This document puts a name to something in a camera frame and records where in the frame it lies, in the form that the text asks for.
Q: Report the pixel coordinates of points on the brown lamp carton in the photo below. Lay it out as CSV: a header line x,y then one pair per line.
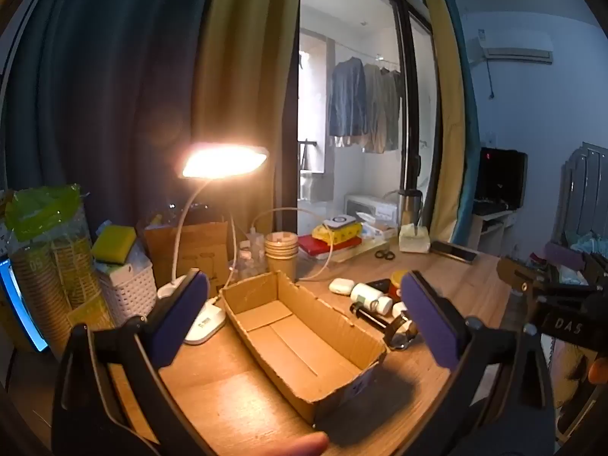
x,y
204,251

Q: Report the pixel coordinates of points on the black scissors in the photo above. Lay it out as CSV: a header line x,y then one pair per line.
x,y
384,255

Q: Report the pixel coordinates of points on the white paper boxes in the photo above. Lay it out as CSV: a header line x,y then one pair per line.
x,y
380,232

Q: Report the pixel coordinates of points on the white pill bottle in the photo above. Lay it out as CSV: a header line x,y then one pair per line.
x,y
368,294

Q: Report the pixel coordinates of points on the black smartphone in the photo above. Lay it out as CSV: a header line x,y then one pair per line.
x,y
453,251

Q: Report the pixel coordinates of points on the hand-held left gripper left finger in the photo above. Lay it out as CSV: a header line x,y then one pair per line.
x,y
180,316

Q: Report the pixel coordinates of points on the yellow-lid jar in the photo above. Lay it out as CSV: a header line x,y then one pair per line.
x,y
396,282

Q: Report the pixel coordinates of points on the white stand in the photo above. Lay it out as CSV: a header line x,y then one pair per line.
x,y
494,225

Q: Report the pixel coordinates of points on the person's right hand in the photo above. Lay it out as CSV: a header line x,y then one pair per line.
x,y
599,371

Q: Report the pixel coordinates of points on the yellow green sponge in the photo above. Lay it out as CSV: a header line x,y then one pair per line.
x,y
114,244

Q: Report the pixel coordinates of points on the olive yellow curtain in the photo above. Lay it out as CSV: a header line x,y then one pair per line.
x,y
242,66

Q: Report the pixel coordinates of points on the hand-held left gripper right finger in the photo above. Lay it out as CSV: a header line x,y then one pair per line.
x,y
432,325

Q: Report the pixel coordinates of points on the steel tumbler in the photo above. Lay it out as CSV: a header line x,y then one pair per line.
x,y
409,206

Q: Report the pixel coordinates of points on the stack of brown paper cups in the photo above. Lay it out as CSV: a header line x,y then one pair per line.
x,y
281,256

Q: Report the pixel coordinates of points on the white toaster oven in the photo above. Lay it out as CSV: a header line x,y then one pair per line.
x,y
370,208

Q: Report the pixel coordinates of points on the white desk lamp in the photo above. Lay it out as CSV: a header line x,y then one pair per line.
x,y
204,316

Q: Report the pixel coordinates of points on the clear plastic bottle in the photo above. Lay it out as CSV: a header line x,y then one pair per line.
x,y
251,251

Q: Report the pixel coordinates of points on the dark blue curtain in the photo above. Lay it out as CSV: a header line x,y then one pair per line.
x,y
95,104

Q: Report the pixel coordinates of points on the hanging clothes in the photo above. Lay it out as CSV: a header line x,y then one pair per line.
x,y
361,104

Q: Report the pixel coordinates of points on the black car key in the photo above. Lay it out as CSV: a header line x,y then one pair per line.
x,y
379,285

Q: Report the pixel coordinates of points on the pale yellow tissue pack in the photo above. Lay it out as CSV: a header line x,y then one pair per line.
x,y
414,240

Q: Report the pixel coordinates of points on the red book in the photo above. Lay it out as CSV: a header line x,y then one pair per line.
x,y
318,247

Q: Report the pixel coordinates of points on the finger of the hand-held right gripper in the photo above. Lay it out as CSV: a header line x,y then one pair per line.
x,y
517,273

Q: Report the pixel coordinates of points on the yellow packet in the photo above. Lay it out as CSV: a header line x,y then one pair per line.
x,y
342,235

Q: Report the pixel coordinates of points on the lit blue screen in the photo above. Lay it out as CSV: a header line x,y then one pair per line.
x,y
21,304

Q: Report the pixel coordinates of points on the white earbud case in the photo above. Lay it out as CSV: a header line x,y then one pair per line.
x,y
340,285

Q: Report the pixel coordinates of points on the person's left hand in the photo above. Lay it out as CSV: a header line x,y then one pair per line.
x,y
297,445

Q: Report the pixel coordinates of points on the teal curtain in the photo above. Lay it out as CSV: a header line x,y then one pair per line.
x,y
470,152

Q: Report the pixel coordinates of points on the white flat device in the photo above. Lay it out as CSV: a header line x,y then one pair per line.
x,y
339,222

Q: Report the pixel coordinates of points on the black flashlight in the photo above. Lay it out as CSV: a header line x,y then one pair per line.
x,y
368,316

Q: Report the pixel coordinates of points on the bagged stack of paper cups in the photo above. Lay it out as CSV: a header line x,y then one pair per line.
x,y
47,266

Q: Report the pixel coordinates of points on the cardboard box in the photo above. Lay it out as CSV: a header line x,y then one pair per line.
x,y
304,342

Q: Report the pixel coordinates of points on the white air conditioner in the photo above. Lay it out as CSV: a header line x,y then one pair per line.
x,y
515,47

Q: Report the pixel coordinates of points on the white plastic basket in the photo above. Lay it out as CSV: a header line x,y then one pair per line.
x,y
128,294

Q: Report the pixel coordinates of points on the black monitor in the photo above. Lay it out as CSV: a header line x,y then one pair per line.
x,y
501,178

